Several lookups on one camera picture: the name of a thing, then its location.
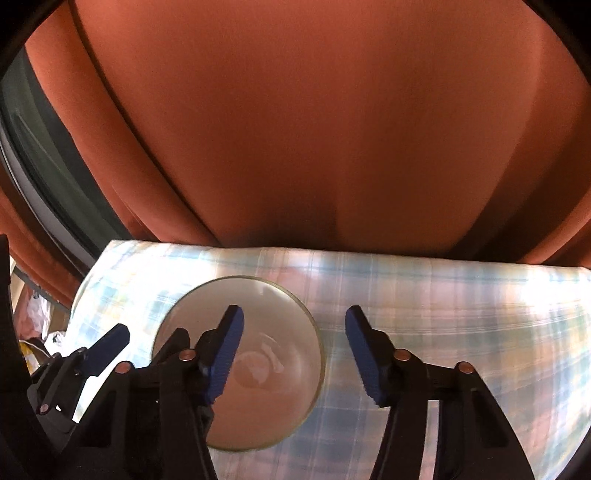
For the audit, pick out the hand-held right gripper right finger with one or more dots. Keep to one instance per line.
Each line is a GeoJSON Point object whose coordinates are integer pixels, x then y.
{"type": "Point", "coordinates": [364, 355]}

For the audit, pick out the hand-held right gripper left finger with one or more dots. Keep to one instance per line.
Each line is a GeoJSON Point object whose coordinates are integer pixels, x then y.
{"type": "Point", "coordinates": [226, 355]}

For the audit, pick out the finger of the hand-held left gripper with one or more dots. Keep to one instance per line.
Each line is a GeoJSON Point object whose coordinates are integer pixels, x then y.
{"type": "Point", "coordinates": [173, 344]}
{"type": "Point", "coordinates": [106, 348]}

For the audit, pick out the blue leaf print bowl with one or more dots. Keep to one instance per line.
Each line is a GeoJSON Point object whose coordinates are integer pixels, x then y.
{"type": "Point", "coordinates": [272, 369]}

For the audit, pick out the yellow packet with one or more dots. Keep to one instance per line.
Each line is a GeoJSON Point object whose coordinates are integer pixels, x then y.
{"type": "Point", "coordinates": [28, 357]}

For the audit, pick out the white plastic bag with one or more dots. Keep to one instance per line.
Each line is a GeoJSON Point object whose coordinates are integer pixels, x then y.
{"type": "Point", "coordinates": [34, 314]}

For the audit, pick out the plaid tablecloth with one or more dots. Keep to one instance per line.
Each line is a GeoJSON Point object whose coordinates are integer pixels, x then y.
{"type": "Point", "coordinates": [438, 300]}

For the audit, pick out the dark glass window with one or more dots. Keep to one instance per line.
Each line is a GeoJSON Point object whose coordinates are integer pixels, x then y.
{"type": "Point", "coordinates": [27, 161]}

